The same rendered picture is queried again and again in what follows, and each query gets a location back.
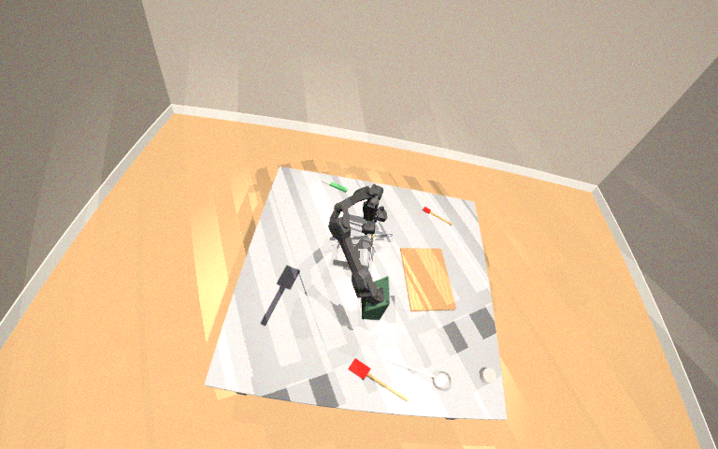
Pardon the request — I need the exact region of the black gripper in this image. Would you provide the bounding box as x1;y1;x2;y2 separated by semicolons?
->
362;201;377;235

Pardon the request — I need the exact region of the grey saucepan with long handle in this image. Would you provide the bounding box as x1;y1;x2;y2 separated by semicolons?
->
383;357;452;390

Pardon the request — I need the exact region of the grey metal roasting tin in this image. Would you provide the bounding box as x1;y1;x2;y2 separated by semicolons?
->
333;214;374;271

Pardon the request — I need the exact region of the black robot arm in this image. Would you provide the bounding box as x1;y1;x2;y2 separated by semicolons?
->
328;183;388;306

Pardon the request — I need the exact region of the flat wooden board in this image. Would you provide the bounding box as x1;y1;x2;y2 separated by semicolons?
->
400;248;456;311

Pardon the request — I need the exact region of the beige cylinder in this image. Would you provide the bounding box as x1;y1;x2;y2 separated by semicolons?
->
480;369;495;384

